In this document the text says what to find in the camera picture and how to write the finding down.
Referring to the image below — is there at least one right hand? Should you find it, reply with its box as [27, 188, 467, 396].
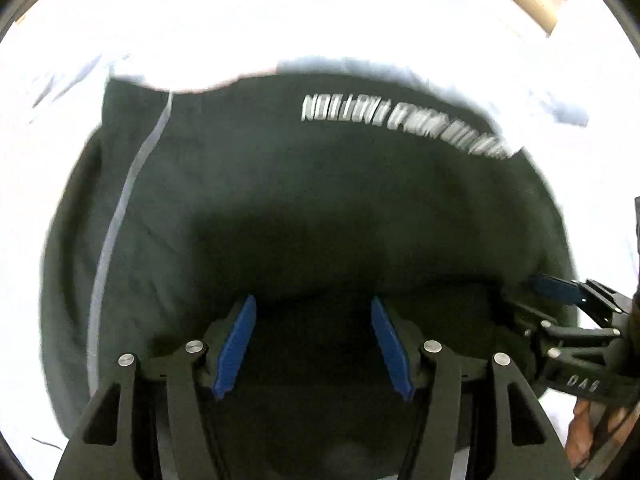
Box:
[564, 396, 640, 470]

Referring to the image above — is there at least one grey blanket with pink fruits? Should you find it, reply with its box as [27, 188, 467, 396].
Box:
[1, 0, 639, 479]

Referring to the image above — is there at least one black garment with grey stripes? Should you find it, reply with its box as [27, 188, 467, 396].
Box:
[40, 73, 577, 479]

